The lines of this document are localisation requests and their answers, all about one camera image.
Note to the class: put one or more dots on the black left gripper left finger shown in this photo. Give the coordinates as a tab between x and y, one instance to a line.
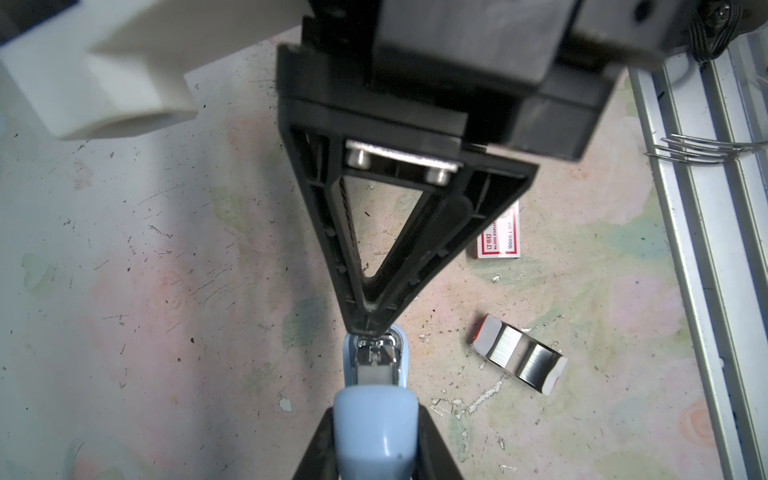
319	459

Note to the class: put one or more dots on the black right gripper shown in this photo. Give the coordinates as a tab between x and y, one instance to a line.
532	76

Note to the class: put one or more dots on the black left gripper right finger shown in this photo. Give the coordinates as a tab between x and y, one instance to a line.
434	460

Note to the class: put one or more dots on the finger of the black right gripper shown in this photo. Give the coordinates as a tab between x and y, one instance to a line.
392	205

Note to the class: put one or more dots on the red white staple box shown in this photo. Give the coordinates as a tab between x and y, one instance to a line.
501	239

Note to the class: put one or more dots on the light blue stapler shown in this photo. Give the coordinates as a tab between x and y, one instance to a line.
375	415

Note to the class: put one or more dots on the aluminium front rail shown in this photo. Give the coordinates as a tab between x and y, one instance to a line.
705	130

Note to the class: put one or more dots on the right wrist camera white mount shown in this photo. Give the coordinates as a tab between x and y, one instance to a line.
114	69

